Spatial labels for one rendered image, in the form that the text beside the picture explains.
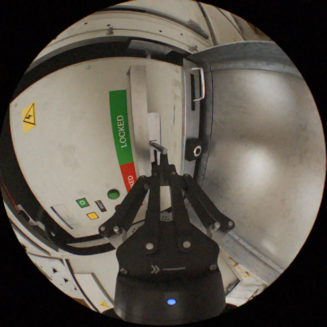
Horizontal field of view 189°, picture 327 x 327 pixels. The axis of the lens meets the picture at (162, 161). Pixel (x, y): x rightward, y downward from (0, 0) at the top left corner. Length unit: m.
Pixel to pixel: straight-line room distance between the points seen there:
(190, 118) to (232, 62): 0.21
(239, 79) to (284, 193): 0.29
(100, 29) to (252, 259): 0.74
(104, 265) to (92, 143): 0.50
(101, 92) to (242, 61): 0.32
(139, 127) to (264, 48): 0.31
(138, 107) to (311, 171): 0.38
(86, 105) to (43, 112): 0.11
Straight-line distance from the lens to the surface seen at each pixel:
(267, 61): 0.31
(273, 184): 0.29
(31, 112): 0.29
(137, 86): 0.18
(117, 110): 0.21
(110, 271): 0.55
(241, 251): 0.47
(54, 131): 0.24
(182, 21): 0.36
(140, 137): 0.18
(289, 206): 0.33
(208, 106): 0.32
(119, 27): 0.26
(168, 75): 0.27
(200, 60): 0.34
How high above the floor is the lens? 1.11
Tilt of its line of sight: 26 degrees down
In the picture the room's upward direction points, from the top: 106 degrees counter-clockwise
